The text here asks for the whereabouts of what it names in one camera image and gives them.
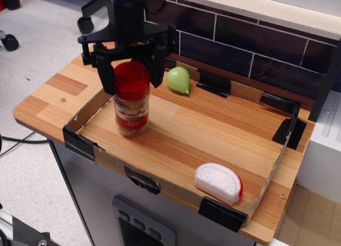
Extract dark tile backsplash panel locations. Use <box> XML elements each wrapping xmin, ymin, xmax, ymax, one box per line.
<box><xmin>145</xmin><ymin>0</ymin><xmax>340</xmax><ymax>106</ymax></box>

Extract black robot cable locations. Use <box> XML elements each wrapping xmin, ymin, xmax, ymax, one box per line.
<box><xmin>143</xmin><ymin>0</ymin><xmax>166</xmax><ymax>15</ymax></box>

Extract black metal bracket bottom-left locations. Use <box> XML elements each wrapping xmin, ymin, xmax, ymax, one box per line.
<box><xmin>1</xmin><ymin>206</ymin><xmax>60</xmax><ymax>246</ymax></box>

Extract cardboard fence with black tape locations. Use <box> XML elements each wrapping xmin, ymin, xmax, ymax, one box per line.
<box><xmin>60</xmin><ymin>59</ymin><xmax>310</xmax><ymax>241</ymax></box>

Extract green toy pear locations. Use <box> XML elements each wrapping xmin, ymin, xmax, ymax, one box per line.
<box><xmin>166</xmin><ymin>67</ymin><xmax>190</xmax><ymax>94</ymax></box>

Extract white red toy cheese wedge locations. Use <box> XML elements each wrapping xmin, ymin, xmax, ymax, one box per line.
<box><xmin>194</xmin><ymin>163</ymin><xmax>243</xmax><ymax>205</ymax></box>

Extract white appliance right side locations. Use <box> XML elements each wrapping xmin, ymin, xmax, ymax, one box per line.
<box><xmin>297</xmin><ymin>91</ymin><xmax>340</xmax><ymax>203</ymax></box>

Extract black floor cable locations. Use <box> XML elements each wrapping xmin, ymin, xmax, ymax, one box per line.
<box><xmin>0</xmin><ymin>131</ymin><xmax>48</xmax><ymax>158</ymax></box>

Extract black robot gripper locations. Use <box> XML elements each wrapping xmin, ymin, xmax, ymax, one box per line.
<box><xmin>78</xmin><ymin>0</ymin><xmax>176</xmax><ymax>95</ymax></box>

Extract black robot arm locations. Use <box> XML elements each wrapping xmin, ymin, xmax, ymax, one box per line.
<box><xmin>78</xmin><ymin>0</ymin><xmax>176</xmax><ymax>95</ymax></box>

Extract black office chair base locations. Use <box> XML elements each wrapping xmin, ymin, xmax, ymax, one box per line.
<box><xmin>77</xmin><ymin>0</ymin><xmax>106</xmax><ymax>35</ymax></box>

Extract grey cabinet control panel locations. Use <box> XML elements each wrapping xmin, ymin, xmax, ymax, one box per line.
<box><xmin>111</xmin><ymin>197</ymin><xmax>176</xmax><ymax>246</ymax></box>

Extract red-capped basil spice bottle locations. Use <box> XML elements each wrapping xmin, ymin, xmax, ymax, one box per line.
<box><xmin>114</xmin><ymin>61</ymin><xmax>150</xmax><ymax>137</ymax></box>

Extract black caster wheel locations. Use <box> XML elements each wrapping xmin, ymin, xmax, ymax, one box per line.
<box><xmin>0</xmin><ymin>30</ymin><xmax>19</xmax><ymax>51</ymax></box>

